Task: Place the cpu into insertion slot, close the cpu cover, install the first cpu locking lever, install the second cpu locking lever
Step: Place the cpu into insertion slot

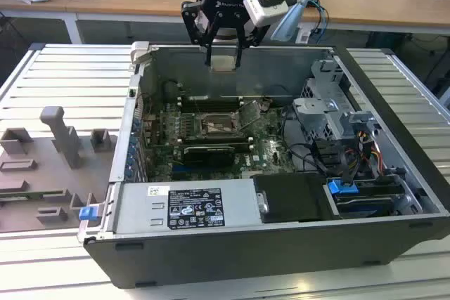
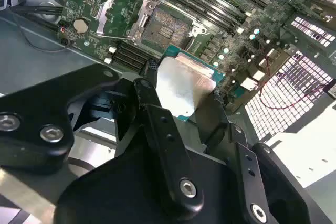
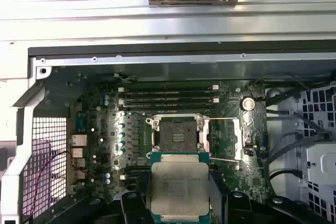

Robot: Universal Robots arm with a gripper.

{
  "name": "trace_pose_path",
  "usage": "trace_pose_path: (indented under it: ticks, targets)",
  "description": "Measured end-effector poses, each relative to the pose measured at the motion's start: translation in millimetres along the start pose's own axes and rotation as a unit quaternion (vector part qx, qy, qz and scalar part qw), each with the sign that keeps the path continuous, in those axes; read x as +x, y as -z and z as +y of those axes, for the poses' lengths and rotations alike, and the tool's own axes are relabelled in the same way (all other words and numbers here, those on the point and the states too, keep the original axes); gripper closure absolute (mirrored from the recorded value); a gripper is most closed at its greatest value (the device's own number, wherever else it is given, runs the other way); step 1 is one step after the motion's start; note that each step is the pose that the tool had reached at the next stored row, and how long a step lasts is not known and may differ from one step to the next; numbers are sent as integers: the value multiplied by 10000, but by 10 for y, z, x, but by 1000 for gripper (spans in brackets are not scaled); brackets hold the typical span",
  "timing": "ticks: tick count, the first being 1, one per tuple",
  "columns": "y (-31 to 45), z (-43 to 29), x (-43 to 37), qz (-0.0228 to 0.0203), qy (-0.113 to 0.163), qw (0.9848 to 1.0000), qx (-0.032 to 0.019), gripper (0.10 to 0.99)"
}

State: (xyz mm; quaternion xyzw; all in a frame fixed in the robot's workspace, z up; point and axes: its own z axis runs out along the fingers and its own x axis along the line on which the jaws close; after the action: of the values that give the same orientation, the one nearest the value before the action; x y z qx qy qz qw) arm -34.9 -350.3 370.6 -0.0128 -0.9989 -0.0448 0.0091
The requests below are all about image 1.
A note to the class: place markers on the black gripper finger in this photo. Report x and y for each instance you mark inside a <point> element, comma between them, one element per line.
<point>246,33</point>
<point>191,22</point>

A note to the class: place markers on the silver square CPU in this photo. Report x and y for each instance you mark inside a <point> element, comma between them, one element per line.
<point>222,64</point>

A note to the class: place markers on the black CPU socket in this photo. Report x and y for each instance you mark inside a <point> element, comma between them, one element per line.
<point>218,130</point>

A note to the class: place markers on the pale blue teach pendant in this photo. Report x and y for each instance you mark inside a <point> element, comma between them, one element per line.
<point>288,22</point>

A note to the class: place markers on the silver metal drive cage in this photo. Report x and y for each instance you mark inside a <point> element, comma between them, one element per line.
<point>316,117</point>

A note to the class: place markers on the green motherboard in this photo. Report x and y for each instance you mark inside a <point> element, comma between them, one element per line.
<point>267,152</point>

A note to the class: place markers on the black graphics card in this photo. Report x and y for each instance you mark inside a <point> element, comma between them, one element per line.
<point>211,156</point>

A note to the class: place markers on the hard disk in blue carrier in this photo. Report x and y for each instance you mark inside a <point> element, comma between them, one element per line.
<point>341,187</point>

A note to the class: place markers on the grey power supply unit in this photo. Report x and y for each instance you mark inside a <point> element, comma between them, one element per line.
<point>140,208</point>

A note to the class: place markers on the blue plastic latch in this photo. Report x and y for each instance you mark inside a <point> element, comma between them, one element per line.
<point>88,213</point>

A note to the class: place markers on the grey parts rack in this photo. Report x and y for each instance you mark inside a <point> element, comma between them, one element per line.
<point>42,180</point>

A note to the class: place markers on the black open PC case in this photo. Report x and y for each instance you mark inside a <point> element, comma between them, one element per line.
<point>246,254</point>

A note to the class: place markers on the green RAM stick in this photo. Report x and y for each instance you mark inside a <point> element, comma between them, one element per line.
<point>21,194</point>

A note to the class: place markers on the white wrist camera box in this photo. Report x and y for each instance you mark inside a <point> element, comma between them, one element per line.
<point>267,12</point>

